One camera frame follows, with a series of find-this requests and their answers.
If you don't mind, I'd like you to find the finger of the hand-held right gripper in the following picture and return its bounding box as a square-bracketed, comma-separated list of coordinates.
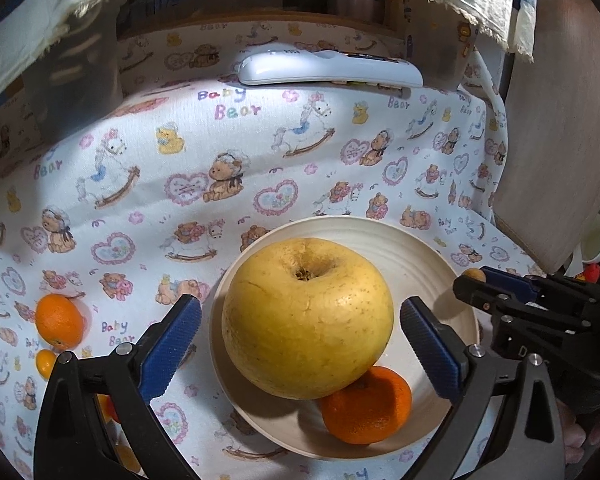
[482, 268, 600, 307]
[452, 272, 596, 332]

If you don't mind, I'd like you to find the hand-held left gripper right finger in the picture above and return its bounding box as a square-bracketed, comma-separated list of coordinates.
[400, 296, 566, 480]

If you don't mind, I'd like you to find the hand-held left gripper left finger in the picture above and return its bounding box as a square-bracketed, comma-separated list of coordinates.
[34, 294, 203, 480]

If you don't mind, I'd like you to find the orange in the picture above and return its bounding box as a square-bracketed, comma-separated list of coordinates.
[320, 366, 413, 446]
[35, 294, 85, 351]

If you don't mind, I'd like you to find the cream plate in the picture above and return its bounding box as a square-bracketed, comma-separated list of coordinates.
[210, 216, 481, 461]

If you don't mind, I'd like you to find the red cherry tomato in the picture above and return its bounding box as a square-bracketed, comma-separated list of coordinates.
[96, 394, 121, 423]

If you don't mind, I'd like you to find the large yellow pear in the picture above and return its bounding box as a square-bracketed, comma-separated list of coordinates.
[221, 238, 395, 401]

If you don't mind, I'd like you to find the person's right hand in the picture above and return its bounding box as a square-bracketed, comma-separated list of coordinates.
[555, 400, 600, 466]

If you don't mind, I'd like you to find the white cup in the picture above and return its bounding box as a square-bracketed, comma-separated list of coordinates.
[579, 215, 600, 265]

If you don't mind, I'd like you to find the small orange kumquat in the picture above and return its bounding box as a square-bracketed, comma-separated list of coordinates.
[35, 349, 58, 380]

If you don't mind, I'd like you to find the bear print tablecloth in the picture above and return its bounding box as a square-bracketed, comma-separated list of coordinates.
[0, 20, 546, 480]

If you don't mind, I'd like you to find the translucent grey container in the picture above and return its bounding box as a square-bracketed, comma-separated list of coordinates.
[22, 12, 123, 130]
[405, 5, 471, 86]

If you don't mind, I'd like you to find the white remote control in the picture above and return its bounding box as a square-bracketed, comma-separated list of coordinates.
[236, 50, 424, 87]

